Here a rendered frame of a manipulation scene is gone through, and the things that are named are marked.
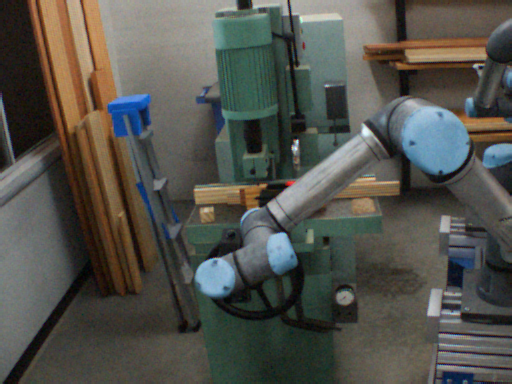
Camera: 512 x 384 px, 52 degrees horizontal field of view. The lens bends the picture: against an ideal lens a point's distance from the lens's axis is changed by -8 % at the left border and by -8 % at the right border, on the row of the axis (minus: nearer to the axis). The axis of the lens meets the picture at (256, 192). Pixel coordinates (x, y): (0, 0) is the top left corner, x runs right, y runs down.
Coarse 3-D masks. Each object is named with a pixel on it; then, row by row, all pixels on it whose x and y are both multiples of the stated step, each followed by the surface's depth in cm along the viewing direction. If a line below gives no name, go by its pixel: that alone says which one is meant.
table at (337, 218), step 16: (224, 208) 184; (240, 208) 183; (320, 208) 177; (336, 208) 175; (192, 224) 175; (208, 224) 174; (224, 224) 173; (320, 224) 170; (336, 224) 169; (352, 224) 169; (368, 224) 168; (192, 240) 176; (208, 240) 175
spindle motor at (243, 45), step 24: (216, 24) 161; (240, 24) 158; (264, 24) 161; (216, 48) 165; (240, 48) 160; (264, 48) 163; (240, 72) 163; (264, 72) 165; (240, 96) 166; (264, 96) 167
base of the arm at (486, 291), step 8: (488, 264) 130; (480, 272) 136; (488, 272) 131; (496, 272) 128; (504, 272) 127; (480, 280) 134; (488, 280) 131; (496, 280) 128; (504, 280) 127; (480, 288) 133; (488, 288) 132; (496, 288) 128; (504, 288) 127; (480, 296) 133; (488, 296) 130; (496, 296) 128; (504, 296) 127; (496, 304) 129; (504, 304) 128
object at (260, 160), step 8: (264, 144) 188; (264, 152) 180; (248, 160) 176; (256, 160) 176; (264, 160) 176; (248, 168) 177; (256, 168) 177; (264, 168) 177; (248, 176) 178; (256, 176) 178; (264, 176) 178
